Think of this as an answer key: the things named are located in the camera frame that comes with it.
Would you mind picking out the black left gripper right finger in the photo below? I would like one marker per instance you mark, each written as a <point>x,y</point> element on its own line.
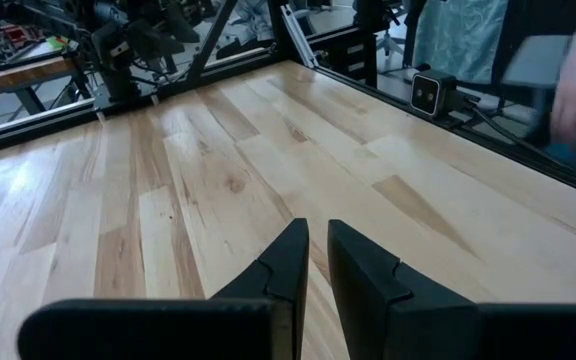
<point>418,330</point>

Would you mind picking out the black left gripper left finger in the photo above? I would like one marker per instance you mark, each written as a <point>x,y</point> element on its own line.
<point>193,327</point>

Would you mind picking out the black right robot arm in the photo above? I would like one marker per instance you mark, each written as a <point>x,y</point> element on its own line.
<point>118,75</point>

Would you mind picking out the wooden background table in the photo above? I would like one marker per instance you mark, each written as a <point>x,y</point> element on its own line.
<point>28,75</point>

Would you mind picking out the black drawer unit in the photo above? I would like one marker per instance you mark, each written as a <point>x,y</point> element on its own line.
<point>353,52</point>

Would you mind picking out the office chair base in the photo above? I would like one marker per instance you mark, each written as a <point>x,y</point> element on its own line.
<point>389,44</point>

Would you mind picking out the teal patterned fabric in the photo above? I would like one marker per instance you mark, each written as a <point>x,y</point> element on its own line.
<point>460,40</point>

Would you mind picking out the grey flat pad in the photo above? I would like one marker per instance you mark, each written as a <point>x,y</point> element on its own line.
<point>538,62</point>

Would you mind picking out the black table-level camera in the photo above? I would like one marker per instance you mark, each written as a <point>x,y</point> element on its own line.
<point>430,92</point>

